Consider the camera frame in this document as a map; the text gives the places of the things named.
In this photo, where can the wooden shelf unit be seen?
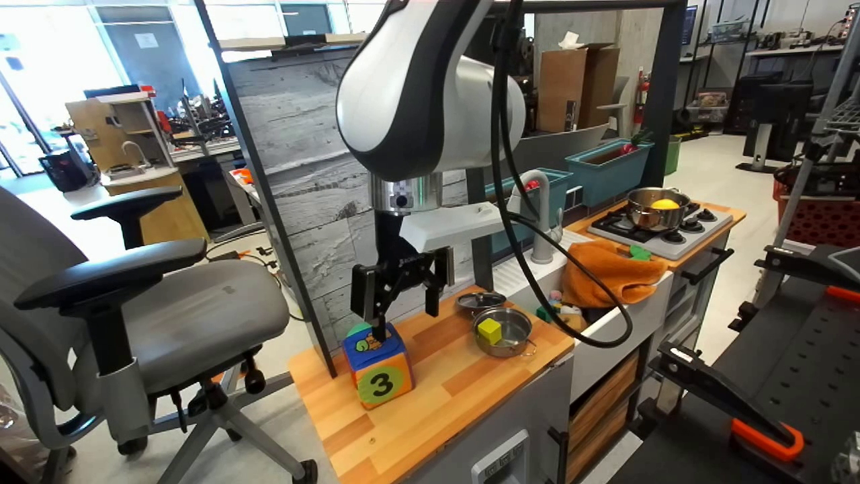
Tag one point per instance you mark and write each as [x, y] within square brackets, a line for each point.
[117, 136]

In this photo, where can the green plush vegetable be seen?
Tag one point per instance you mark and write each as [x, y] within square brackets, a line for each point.
[639, 253]

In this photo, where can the wooden kitchen countertop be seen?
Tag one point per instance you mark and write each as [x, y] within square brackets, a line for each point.
[446, 385]

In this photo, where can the small metal bowl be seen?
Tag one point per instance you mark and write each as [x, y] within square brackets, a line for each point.
[516, 346]

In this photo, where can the stacked cardboard boxes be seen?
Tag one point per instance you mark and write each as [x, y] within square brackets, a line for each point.
[574, 84]

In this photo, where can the orange black bar clamp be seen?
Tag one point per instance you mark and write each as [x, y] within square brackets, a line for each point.
[842, 293]
[769, 443]

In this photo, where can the yellow toy lemon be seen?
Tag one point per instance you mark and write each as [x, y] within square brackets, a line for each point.
[666, 206]

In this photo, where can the grey toy kitchen cabinet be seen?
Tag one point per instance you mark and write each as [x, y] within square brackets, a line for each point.
[528, 421]

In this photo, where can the small metal lid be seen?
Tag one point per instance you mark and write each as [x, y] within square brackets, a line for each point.
[475, 303]

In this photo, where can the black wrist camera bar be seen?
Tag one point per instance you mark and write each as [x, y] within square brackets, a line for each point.
[365, 292]

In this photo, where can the black perforated breadboard table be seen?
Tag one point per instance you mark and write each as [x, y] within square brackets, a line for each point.
[789, 377]

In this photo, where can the grey toy stove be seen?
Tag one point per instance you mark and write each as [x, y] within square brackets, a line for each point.
[663, 242]

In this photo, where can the grey office chair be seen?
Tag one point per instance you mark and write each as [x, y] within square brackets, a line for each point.
[197, 323]

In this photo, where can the steel cooking pot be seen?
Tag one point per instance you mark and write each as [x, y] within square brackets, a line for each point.
[645, 218]

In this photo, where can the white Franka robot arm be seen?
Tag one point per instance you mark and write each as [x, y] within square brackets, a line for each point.
[405, 90]

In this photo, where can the grey toy faucet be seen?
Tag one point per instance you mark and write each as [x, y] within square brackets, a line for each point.
[539, 215]

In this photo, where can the orange cloth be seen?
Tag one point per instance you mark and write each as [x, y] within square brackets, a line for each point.
[609, 273]

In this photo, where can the brown cardboard box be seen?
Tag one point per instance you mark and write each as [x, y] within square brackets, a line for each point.
[176, 215]

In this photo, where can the yellow toy block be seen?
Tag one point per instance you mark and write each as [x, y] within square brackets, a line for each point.
[489, 332]

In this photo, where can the colourful number plush cube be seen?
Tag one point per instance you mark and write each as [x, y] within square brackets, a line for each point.
[379, 381]

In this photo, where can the red perforated cart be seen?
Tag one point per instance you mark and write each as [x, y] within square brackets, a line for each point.
[820, 218]

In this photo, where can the large teal planter box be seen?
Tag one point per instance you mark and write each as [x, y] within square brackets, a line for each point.
[609, 170]

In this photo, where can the white toy sink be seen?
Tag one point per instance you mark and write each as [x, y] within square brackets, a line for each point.
[628, 332]

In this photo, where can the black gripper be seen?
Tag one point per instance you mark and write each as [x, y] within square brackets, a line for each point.
[391, 234]

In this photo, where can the grey stone wall panel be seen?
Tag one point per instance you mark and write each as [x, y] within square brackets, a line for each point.
[296, 178]

